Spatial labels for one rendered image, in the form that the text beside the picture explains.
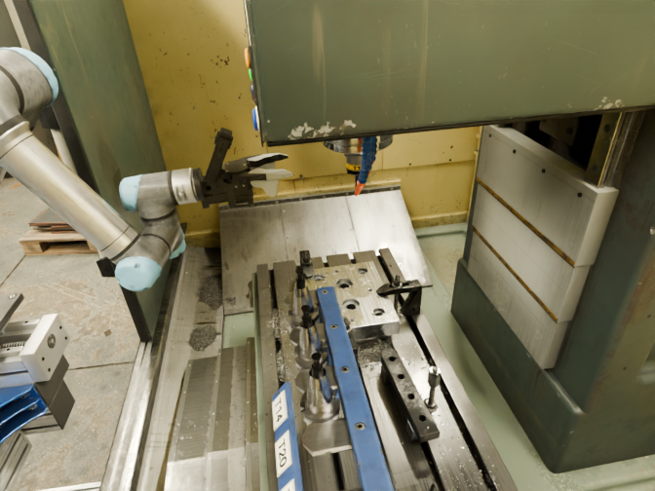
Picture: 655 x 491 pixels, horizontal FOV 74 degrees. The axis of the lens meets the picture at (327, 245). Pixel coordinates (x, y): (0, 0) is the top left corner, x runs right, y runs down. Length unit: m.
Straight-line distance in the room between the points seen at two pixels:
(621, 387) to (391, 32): 0.97
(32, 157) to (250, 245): 1.25
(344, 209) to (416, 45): 1.54
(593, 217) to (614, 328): 0.24
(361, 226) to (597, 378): 1.22
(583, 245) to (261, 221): 1.42
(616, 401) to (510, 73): 0.87
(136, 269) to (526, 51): 0.74
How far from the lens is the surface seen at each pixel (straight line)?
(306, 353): 0.79
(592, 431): 1.37
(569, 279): 1.11
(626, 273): 1.05
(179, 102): 1.99
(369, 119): 0.63
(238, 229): 2.07
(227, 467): 1.26
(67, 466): 2.45
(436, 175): 2.28
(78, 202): 0.91
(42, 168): 0.91
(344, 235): 2.02
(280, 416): 1.09
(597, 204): 1.02
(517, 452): 1.48
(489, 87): 0.69
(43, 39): 1.22
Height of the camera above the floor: 1.81
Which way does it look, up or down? 33 degrees down
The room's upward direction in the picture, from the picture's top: 3 degrees counter-clockwise
